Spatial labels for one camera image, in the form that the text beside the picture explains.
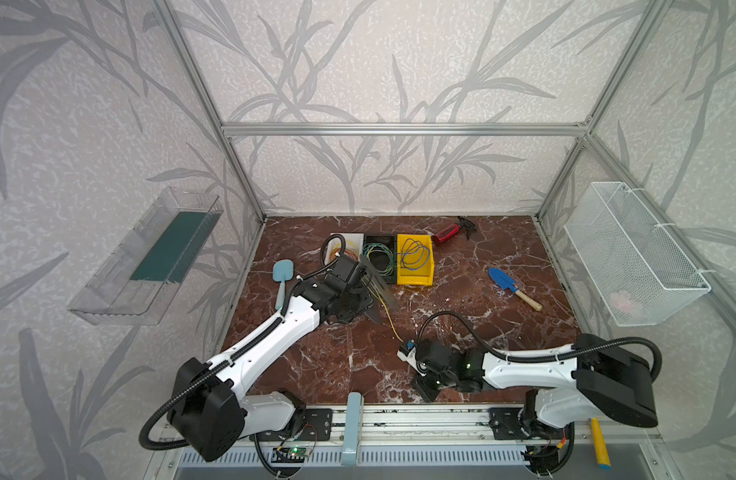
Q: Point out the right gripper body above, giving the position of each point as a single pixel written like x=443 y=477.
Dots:
x=426 y=372

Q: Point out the grey perforated spool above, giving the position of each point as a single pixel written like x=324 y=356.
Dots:
x=380 y=292

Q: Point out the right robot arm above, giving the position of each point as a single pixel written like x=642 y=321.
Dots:
x=588 y=378

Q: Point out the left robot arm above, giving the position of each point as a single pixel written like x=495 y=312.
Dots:
x=211 y=406

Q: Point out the yellow plastic bin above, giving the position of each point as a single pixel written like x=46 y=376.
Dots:
x=415 y=260

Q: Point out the black plastic bin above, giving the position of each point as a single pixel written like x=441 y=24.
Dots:
x=381 y=251

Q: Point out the white plastic bin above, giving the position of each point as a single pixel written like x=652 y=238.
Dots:
x=353 y=247

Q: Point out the green circuit board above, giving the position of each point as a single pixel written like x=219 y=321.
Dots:
x=293 y=454

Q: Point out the light blue toy shovel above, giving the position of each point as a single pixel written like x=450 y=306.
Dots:
x=282 y=273

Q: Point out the pink object in basket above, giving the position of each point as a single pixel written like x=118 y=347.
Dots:
x=625 y=304

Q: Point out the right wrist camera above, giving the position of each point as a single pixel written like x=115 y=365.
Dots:
x=407 y=353

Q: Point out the light blue brush handle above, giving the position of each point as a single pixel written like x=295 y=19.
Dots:
x=352 y=430

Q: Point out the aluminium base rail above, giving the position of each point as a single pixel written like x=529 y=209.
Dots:
x=415 y=435

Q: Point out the white wire mesh basket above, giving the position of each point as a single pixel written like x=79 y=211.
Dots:
x=623 y=246

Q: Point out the clear plastic wall tray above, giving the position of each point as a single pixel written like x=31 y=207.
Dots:
x=139 y=280

